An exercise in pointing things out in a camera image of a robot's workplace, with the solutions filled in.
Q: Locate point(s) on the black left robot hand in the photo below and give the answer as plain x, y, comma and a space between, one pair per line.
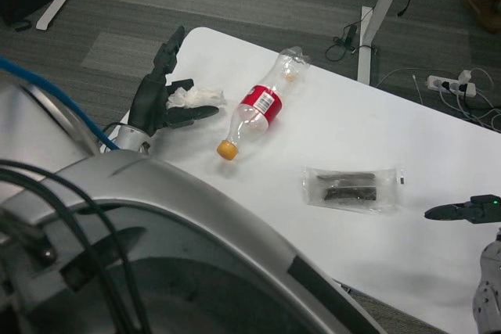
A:
150, 103

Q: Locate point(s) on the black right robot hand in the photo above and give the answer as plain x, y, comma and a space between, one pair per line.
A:
479, 209

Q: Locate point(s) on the clear plastic wrap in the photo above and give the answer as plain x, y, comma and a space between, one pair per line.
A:
195, 96

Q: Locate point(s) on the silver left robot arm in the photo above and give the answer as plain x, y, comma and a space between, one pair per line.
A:
131, 138

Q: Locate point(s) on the clear red-label plastic bottle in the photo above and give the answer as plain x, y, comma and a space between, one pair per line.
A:
262, 101

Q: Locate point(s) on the clear packet with black items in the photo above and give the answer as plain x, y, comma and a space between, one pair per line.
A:
348, 191

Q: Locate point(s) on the white charger plug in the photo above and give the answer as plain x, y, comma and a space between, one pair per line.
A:
466, 76

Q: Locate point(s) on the white power strip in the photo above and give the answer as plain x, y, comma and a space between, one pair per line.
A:
434, 83

